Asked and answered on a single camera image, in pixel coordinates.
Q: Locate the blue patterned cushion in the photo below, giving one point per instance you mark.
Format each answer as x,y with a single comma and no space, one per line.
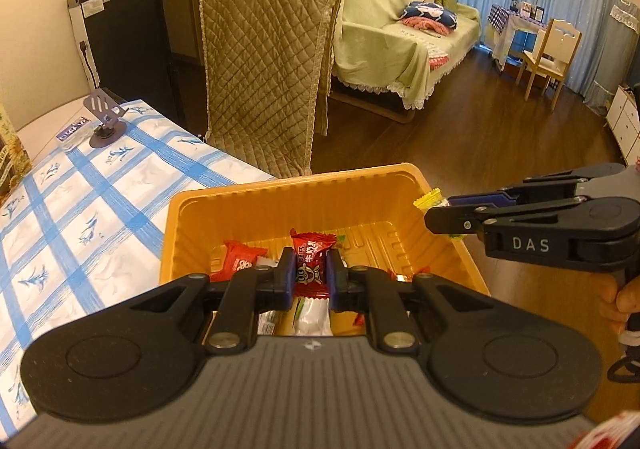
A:
427,16

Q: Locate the small blue white box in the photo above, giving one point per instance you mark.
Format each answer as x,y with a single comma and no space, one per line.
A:
75,133

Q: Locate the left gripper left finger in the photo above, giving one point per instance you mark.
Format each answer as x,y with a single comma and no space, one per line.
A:
249,293

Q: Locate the red snack pack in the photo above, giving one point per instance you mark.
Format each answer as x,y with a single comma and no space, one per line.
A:
238,256

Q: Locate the clear black seed packet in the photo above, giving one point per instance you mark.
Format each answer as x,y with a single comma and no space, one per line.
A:
267,322

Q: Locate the red date snack packet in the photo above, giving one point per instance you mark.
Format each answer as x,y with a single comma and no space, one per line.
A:
401,277

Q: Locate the yellow green candy packet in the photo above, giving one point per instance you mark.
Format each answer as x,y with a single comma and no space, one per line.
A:
439,216

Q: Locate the black cabinet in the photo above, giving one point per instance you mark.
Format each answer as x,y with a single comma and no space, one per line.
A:
124,49

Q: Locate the blue white checkered tablecloth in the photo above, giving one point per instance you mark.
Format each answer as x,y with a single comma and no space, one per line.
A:
84,230

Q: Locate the person right hand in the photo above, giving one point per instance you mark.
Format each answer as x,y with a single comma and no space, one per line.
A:
616,304

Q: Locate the small red candy packet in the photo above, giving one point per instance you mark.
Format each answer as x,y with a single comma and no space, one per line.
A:
310,250

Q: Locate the side table with cloth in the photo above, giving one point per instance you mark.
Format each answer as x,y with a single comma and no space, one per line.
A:
502,24

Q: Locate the phone stand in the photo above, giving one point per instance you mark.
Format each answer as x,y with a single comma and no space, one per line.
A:
110,115

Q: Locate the quilted tan chair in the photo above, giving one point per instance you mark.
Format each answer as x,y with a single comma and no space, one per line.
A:
268,67

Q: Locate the orange plastic basket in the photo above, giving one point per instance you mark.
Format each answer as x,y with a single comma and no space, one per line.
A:
372,206

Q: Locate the silver foil pouch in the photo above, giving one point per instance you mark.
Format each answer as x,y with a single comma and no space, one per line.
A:
312,317

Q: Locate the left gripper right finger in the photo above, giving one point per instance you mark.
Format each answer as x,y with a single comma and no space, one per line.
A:
381,300

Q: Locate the sunflower seed box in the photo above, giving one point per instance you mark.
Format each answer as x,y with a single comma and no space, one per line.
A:
15,163

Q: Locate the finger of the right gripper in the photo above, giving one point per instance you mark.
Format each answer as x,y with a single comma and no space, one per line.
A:
465,223
530,191

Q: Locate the small wooden chair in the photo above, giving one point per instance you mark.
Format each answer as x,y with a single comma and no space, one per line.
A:
553,54

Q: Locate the green covered sofa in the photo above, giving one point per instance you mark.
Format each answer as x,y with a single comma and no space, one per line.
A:
375,51

